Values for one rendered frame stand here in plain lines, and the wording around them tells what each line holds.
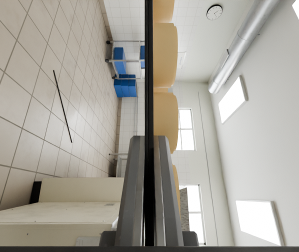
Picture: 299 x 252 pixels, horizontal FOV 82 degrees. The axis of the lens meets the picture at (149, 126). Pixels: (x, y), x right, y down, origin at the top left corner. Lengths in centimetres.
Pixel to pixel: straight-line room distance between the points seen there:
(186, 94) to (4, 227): 546
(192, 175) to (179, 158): 57
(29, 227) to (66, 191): 72
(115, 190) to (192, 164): 373
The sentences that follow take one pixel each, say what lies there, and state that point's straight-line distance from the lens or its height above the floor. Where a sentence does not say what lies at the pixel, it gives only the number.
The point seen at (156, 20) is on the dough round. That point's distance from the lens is 18.
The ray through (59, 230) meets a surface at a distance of 94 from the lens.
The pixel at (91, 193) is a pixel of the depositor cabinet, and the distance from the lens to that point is 160.
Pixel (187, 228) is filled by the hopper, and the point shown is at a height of 130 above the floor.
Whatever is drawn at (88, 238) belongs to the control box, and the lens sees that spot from 88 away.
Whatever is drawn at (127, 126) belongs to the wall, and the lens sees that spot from 528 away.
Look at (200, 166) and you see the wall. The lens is 511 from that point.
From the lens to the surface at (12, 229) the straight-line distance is 104.
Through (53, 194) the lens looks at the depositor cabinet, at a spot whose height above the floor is 20.
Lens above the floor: 100
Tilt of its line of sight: level
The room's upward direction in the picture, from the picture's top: 90 degrees clockwise
